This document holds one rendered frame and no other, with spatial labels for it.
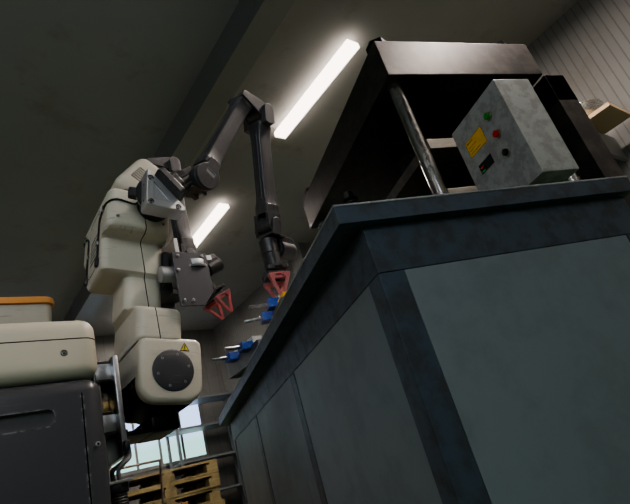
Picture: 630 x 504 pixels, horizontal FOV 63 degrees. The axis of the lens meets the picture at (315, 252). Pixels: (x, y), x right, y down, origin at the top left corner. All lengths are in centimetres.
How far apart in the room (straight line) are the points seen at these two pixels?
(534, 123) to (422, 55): 72
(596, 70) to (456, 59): 286
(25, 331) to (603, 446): 102
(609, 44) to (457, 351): 460
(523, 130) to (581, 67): 349
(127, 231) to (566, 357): 107
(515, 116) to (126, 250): 132
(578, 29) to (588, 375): 468
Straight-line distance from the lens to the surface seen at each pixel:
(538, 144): 188
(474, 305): 92
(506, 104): 193
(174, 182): 138
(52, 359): 109
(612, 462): 99
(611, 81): 519
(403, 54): 241
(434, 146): 225
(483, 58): 264
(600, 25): 540
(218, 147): 156
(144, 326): 134
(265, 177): 166
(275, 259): 157
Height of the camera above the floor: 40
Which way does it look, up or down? 23 degrees up
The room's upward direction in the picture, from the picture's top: 17 degrees counter-clockwise
